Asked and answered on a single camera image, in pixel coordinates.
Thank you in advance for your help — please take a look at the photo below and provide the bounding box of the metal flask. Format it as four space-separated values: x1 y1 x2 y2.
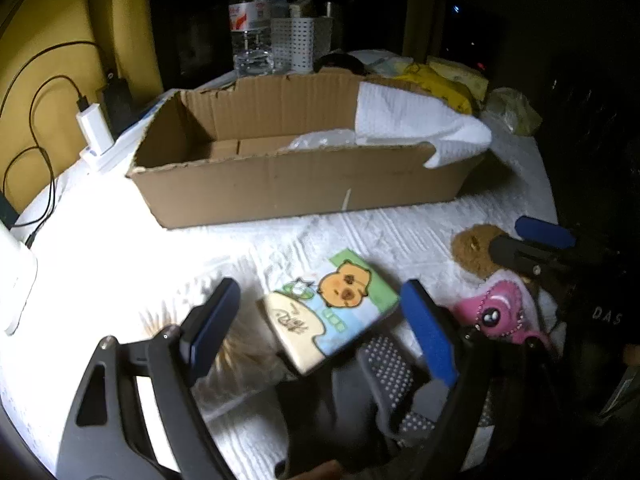
322 2 347 56

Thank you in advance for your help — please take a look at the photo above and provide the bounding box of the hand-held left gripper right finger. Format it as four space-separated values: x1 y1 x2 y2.
395 280 566 480

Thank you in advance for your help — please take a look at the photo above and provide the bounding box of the white power strip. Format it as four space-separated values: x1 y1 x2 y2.
80 89 176 171

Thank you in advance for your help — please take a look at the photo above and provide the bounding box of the cardboard box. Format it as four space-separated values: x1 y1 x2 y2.
125 71 488 231

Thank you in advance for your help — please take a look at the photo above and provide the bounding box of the brown plush toy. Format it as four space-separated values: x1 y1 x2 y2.
451 224 516 281

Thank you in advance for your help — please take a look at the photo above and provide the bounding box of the white charger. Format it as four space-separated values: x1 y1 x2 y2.
75 102 114 153

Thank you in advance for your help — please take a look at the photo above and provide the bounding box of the white printed pad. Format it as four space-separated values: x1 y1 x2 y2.
0 220 39 336

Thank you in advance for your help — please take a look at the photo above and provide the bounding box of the white packet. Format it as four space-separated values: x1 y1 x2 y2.
367 55 416 78

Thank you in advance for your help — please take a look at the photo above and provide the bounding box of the black power adapter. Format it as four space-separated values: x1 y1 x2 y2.
102 77 133 136

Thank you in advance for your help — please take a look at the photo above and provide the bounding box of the cartoon printed tissue pack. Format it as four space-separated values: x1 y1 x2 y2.
256 247 402 376

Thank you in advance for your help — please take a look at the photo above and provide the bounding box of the yellow padded panel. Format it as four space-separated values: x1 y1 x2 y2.
0 0 163 211

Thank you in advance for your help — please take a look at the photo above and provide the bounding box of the person's left hand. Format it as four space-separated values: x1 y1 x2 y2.
295 461 347 480

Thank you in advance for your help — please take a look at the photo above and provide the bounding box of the yellow plastic bag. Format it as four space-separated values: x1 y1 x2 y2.
395 62 481 113

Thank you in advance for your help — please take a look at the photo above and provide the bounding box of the clear plastic bag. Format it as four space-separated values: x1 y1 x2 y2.
287 129 361 151

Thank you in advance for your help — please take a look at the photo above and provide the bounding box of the crumpled pale plastic bag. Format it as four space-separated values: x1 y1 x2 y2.
482 87 543 136

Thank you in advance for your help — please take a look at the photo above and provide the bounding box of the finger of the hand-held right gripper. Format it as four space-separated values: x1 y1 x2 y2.
489 235 568 283
515 216 576 251

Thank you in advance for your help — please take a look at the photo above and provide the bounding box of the white perforated container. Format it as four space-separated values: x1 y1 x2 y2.
271 15 321 74

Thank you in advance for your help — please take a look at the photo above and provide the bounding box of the yellow curtain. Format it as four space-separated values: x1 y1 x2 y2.
402 0 441 61

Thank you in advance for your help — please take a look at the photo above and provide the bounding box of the black adapter cable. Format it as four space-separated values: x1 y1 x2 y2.
0 40 117 111

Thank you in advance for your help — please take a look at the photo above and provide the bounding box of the grey dotted sock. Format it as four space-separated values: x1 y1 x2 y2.
356 335 451 448

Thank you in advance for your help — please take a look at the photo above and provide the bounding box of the black charger cable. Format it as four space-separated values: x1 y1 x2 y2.
0 75 88 248

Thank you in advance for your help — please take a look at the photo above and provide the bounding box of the teal cloth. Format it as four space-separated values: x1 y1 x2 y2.
0 192 19 227

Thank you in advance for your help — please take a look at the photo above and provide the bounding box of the pale yellow tissue pack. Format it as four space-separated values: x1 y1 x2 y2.
427 57 490 101

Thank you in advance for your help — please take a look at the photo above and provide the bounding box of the white textured cloth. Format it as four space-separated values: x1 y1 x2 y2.
352 82 493 168

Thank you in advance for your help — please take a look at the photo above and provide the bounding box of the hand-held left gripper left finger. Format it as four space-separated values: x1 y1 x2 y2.
57 276 242 480

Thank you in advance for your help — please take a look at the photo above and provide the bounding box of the pink plush toy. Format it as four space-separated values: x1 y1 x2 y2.
450 267 556 356

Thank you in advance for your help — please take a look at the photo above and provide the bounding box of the clear water bottle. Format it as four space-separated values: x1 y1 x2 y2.
229 0 276 77

